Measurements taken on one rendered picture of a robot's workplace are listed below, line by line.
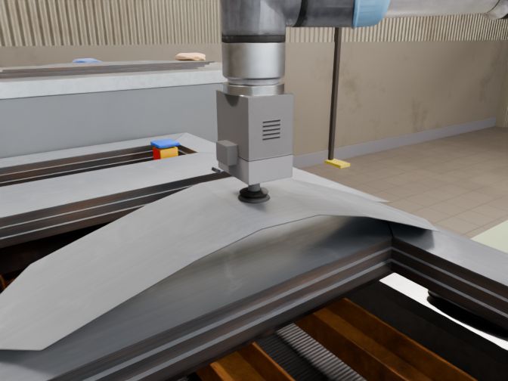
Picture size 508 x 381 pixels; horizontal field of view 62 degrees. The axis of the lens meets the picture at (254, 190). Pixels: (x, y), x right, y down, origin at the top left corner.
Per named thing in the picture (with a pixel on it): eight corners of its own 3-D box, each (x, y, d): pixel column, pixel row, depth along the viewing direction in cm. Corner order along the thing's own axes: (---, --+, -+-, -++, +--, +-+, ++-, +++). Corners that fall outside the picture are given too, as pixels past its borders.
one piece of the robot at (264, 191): (233, 178, 56) (233, 192, 57) (248, 187, 53) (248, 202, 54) (258, 174, 58) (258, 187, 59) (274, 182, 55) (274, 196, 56)
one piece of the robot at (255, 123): (190, 60, 51) (197, 187, 57) (223, 63, 44) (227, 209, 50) (260, 57, 56) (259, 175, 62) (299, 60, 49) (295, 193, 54)
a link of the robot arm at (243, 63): (240, 43, 45) (209, 42, 52) (241, 88, 46) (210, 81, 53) (298, 42, 48) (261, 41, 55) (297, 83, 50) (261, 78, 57)
